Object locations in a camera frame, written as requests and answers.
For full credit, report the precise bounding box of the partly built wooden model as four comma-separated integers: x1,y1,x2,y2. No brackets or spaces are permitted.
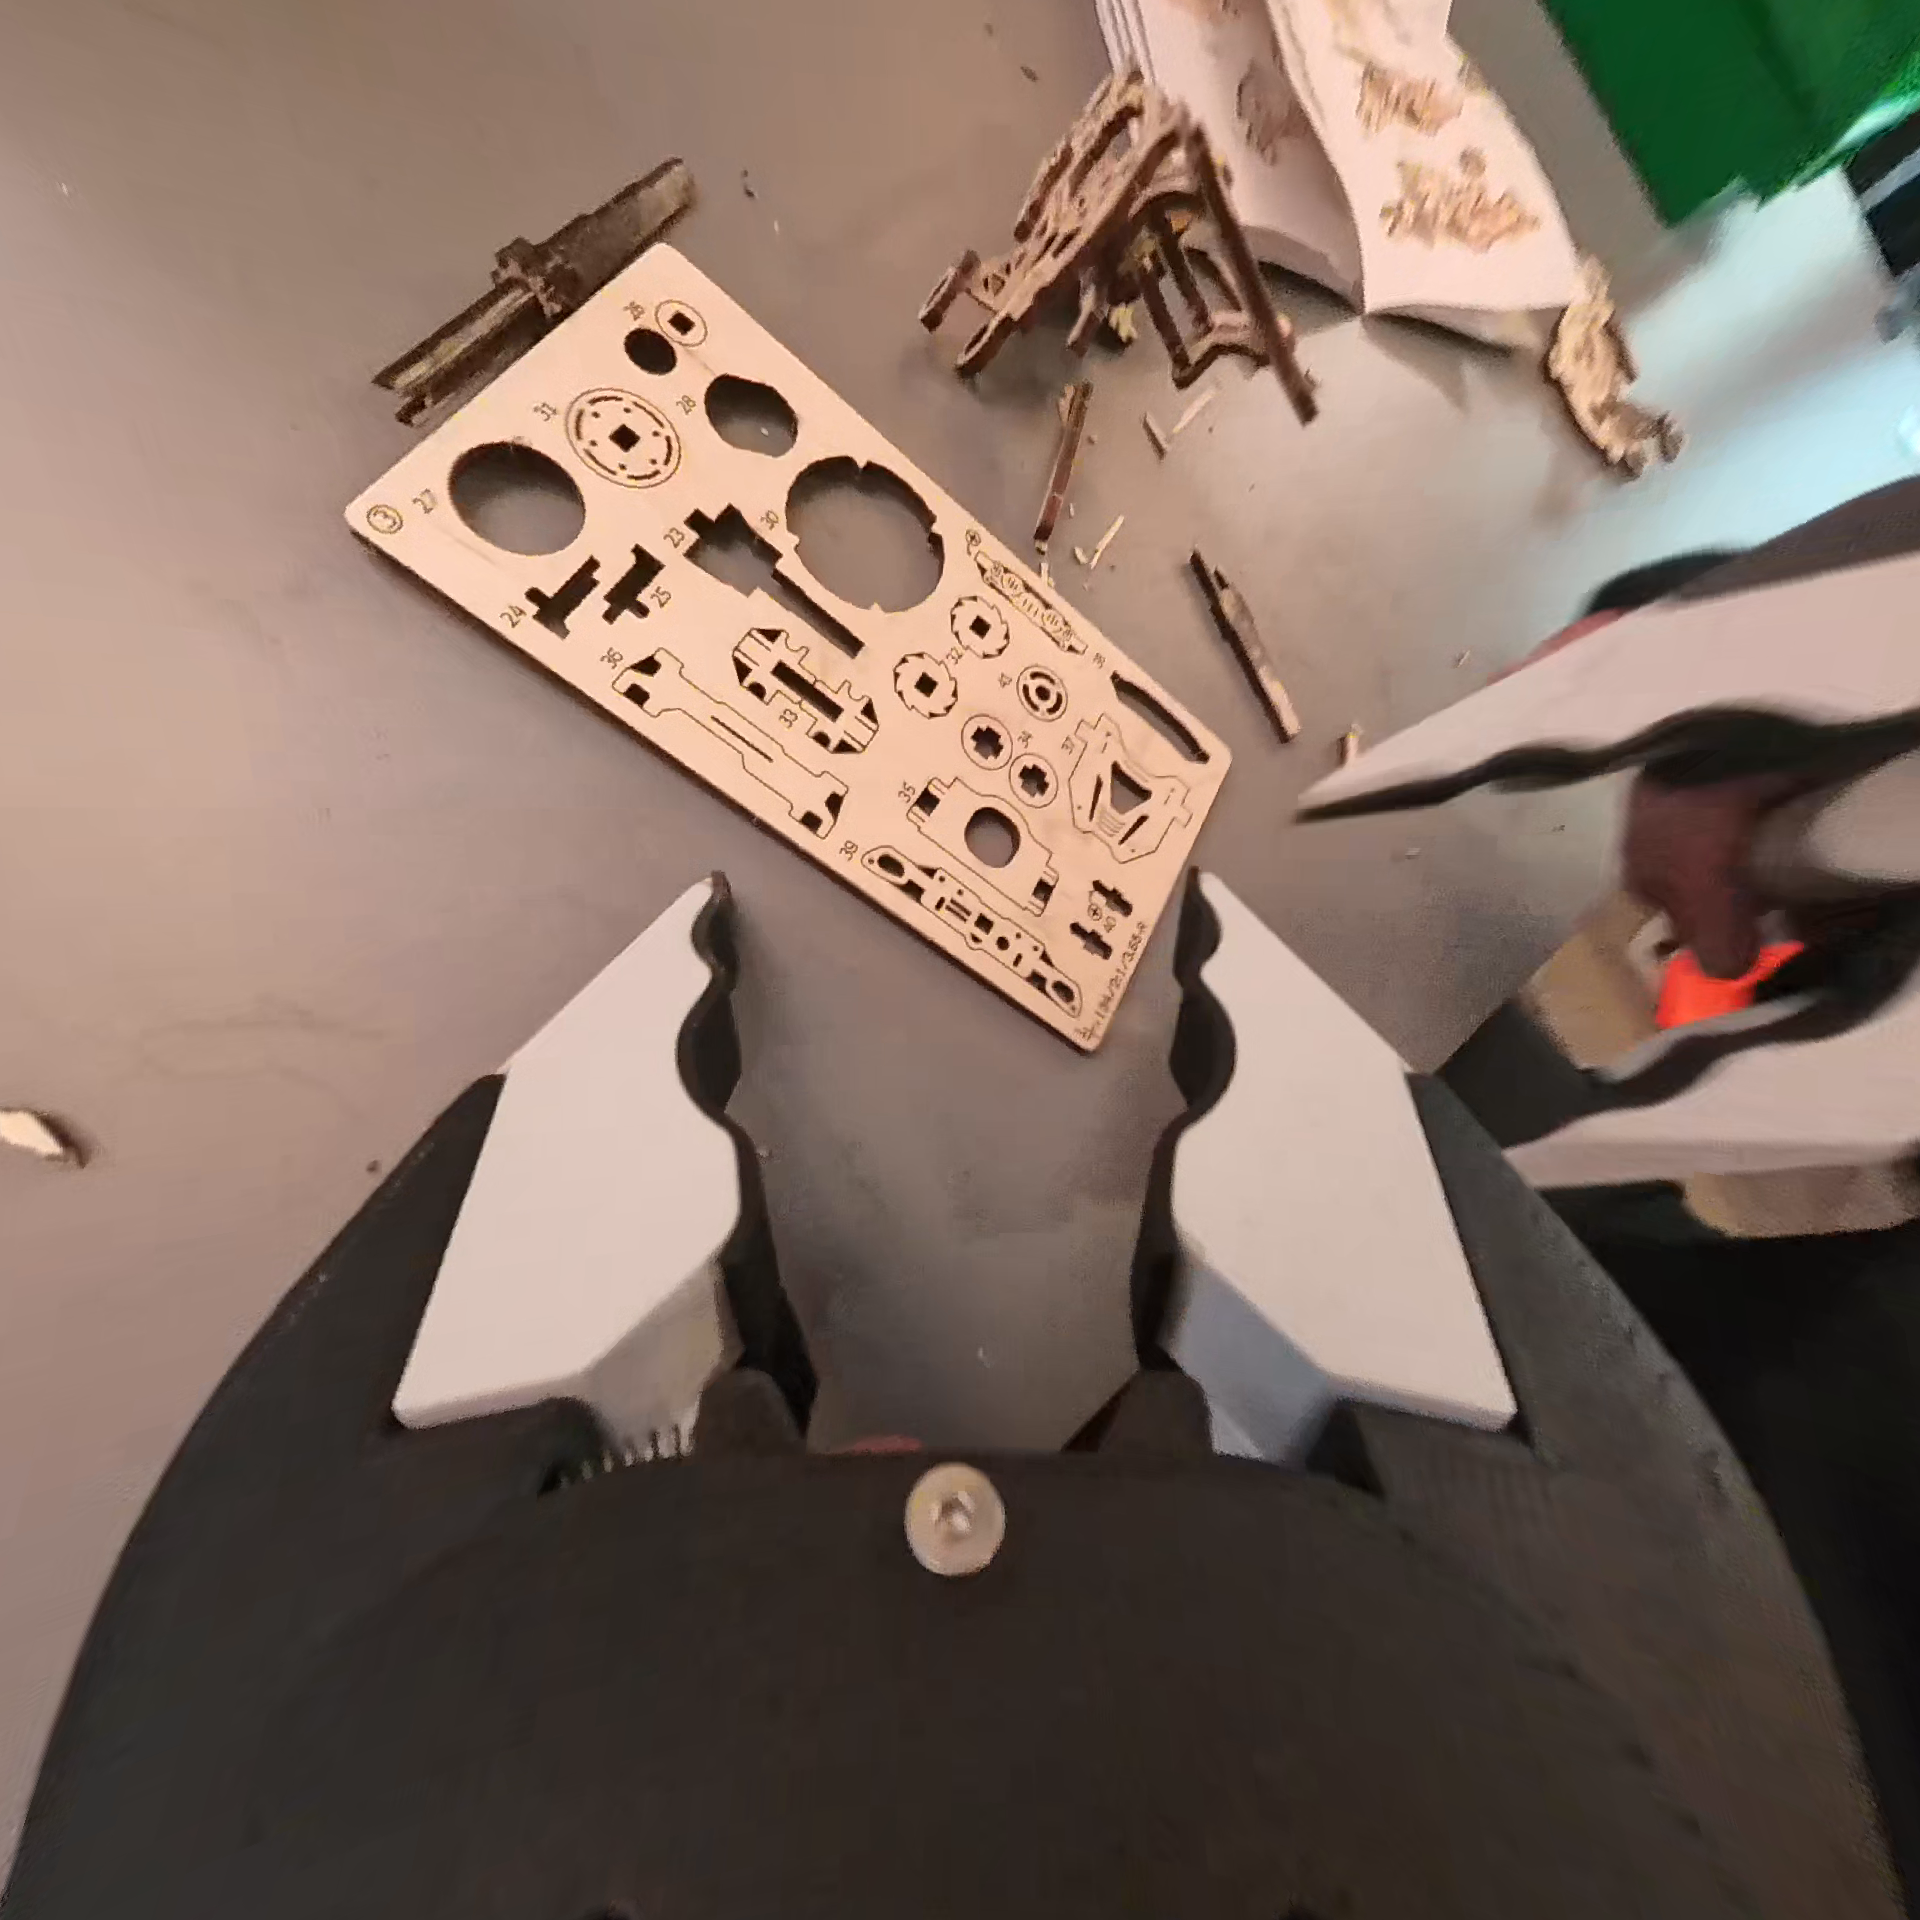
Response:
915,65,1323,425

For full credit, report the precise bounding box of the orange red object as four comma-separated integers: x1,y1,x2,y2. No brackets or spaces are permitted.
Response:
1651,939,1808,1033

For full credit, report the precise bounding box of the open instruction booklet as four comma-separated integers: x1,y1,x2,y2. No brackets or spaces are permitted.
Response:
1099,0,1577,322

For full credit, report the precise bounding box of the green plastic bin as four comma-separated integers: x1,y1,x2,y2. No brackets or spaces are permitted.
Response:
1542,0,1920,227

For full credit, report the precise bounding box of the flat wooden car body panel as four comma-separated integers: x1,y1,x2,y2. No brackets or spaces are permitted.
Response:
1542,251,1686,480

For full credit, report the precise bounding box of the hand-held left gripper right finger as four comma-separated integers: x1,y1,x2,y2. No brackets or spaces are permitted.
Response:
1128,866,1520,1467

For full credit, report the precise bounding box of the long wooden wedge piece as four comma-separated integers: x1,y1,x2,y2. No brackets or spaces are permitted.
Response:
1030,380,1098,552

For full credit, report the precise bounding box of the punched wooden parts sheet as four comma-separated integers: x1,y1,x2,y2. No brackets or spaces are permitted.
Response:
342,239,1235,1056

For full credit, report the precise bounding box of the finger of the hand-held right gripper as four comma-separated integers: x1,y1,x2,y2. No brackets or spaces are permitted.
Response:
1293,541,1920,824
1500,754,1920,1198

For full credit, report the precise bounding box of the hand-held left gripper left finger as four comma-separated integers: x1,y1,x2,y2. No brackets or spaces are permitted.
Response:
389,871,821,1431

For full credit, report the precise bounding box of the dark wooden rod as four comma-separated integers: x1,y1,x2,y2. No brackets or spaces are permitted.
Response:
369,155,702,434

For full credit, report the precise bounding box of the person's right hand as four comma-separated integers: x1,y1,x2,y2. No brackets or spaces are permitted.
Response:
1625,767,1801,979

